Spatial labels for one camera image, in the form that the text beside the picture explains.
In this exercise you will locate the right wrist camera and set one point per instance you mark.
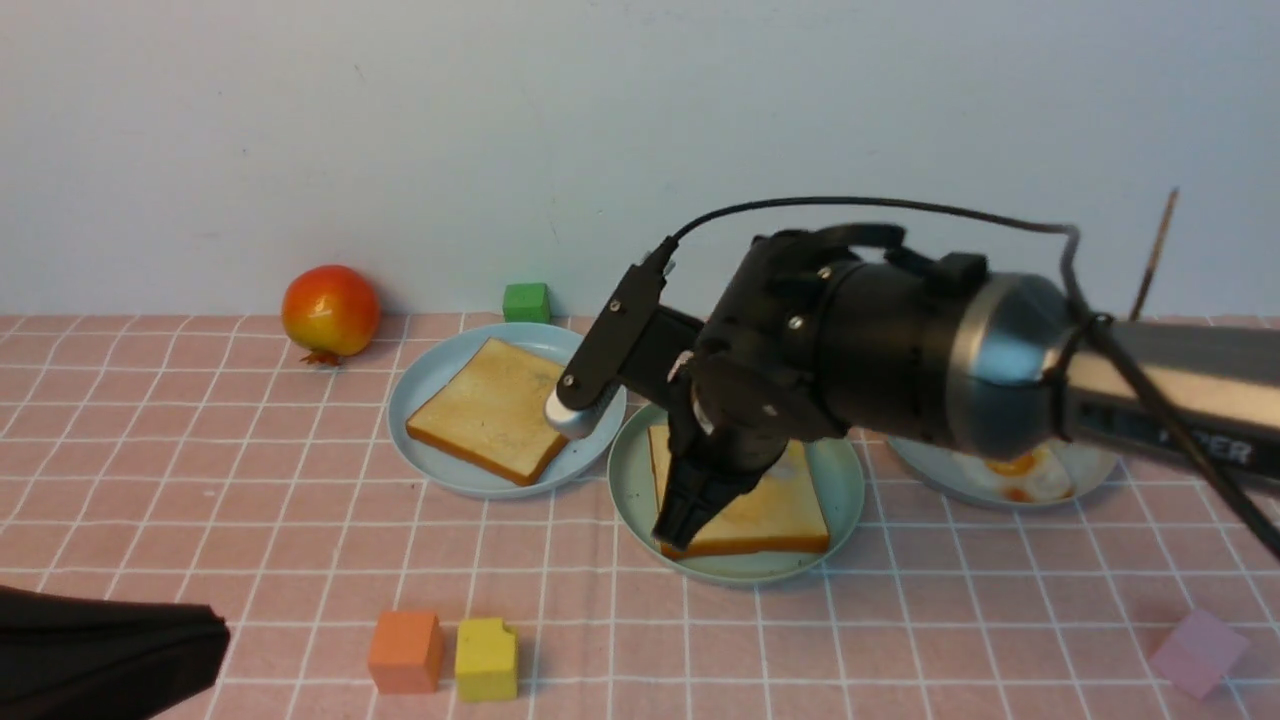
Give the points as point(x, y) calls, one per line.
point(591, 378)

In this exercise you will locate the light blue plate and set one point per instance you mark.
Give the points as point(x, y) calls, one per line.
point(431, 371)

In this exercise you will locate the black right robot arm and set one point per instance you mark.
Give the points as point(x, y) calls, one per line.
point(993, 364)

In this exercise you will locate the red yellow pomegranate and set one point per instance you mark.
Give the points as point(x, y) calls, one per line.
point(332, 312)

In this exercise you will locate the teal green plate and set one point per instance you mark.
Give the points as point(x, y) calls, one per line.
point(637, 478)

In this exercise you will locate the toast slice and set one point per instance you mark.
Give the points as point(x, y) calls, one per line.
point(782, 514)
point(491, 413)

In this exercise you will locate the pink checkered tablecloth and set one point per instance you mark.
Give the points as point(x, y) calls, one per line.
point(195, 458)

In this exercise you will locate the yellow foam block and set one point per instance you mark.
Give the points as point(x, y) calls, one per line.
point(486, 661)

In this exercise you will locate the grey blue plate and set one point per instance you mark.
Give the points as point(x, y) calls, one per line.
point(961, 476)

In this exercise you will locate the green foam cube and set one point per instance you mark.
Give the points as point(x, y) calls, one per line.
point(527, 303)

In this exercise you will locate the pink foam cube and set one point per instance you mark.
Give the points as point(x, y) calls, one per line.
point(1198, 654)

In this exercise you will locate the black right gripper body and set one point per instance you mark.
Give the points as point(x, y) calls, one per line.
point(749, 377)

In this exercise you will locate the front fried egg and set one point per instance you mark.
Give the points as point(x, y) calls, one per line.
point(1036, 477)

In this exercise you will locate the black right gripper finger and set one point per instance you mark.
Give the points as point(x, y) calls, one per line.
point(703, 479)

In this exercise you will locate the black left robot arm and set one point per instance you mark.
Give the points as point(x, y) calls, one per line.
point(69, 658)

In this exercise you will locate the orange foam cube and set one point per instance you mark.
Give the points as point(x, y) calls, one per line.
point(406, 652)

